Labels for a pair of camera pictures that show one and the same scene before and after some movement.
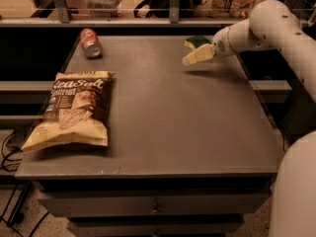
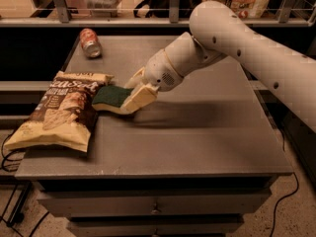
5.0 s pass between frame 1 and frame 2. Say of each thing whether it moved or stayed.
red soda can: stayed
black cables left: stayed
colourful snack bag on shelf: stayed
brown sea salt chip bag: moved
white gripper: moved
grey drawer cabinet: stayed
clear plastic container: stayed
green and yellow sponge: moved
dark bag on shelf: stayed
